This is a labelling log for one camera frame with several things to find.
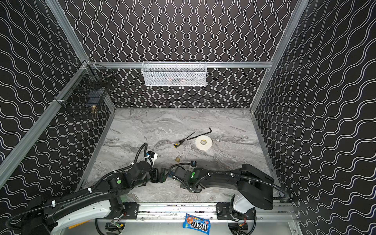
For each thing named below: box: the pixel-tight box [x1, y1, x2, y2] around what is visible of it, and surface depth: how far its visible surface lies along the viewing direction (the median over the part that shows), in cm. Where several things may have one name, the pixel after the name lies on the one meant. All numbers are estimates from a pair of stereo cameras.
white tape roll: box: [194, 135, 213, 152], surface depth 102 cm
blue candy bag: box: [182, 212, 212, 235], surface depth 72 cm
